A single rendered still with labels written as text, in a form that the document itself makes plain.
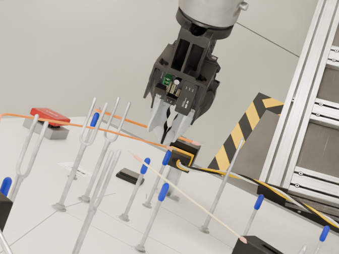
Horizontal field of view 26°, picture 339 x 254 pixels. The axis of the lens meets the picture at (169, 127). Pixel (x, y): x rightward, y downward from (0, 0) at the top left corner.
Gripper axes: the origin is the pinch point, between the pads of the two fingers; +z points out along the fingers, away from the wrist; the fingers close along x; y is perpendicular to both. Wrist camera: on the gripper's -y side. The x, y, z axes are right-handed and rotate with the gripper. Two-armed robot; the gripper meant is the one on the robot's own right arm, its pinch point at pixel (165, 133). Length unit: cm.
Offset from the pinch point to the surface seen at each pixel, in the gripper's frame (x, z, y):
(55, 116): -18.9, 12.5, -9.9
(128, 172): -3.9, 12.6, -4.4
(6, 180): -7.8, -15.3, 37.8
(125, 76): -36, 85, -144
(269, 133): 20, 77, -135
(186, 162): 4.0, 4.5, -1.8
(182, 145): 2.4, 4.5, -5.3
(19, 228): -8.1, -2.3, 29.7
